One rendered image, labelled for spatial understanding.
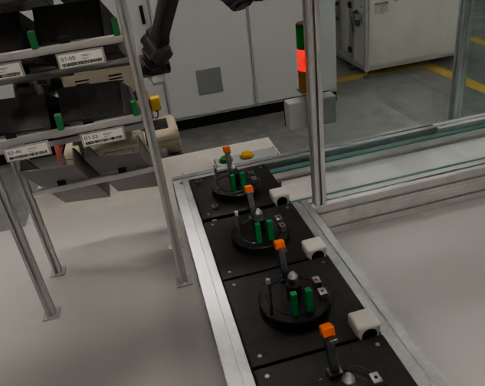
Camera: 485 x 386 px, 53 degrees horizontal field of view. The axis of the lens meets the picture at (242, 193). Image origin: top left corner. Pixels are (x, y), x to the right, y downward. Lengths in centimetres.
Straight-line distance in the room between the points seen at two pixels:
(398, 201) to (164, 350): 73
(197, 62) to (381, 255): 330
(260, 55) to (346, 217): 323
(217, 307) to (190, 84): 349
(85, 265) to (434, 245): 93
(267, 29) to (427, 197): 318
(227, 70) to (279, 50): 49
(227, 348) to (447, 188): 81
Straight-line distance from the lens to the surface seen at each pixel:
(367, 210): 135
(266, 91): 453
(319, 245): 108
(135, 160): 121
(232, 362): 91
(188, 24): 426
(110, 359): 111
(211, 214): 127
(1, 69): 101
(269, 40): 443
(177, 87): 436
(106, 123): 103
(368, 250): 129
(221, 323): 98
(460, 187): 148
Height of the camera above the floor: 164
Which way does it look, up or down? 30 degrees down
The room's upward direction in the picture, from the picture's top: 8 degrees counter-clockwise
